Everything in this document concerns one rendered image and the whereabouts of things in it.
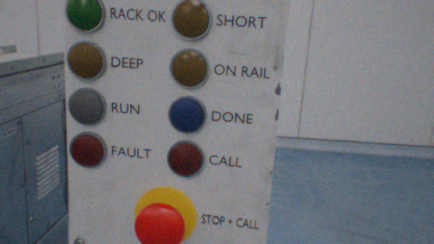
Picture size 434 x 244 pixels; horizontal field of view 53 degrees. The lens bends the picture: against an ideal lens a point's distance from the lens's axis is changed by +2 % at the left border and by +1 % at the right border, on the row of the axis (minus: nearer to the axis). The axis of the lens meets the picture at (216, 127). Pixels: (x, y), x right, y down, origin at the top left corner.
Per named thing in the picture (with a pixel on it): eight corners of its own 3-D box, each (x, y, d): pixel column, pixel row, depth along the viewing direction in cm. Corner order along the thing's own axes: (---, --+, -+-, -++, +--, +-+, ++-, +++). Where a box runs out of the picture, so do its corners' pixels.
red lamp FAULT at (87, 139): (102, 169, 35) (102, 136, 34) (69, 166, 35) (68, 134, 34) (106, 166, 36) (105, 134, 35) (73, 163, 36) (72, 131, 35)
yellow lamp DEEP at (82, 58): (101, 80, 33) (101, 44, 32) (66, 78, 33) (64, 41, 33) (105, 79, 34) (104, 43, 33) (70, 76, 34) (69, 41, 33)
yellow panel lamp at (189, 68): (205, 89, 32) (207, 52, 32) (169, 85, 33) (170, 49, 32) (207, 87, 33) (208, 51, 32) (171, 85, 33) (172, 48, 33)
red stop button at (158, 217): (181, 258, 34) (183, 211, 33) (130, 253, 34) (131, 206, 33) (191, 230, 38) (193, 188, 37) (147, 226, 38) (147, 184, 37)
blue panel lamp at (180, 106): (203, 135, 33) (204, 100, 33) (168, 132, 34) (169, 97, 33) (204, 132, 34) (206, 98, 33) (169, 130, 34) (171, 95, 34)
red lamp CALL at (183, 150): (201, 179, 34) (203, 146, 33) (166, 175, 34) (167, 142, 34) (202, 175, 35) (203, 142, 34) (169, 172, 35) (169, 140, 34)
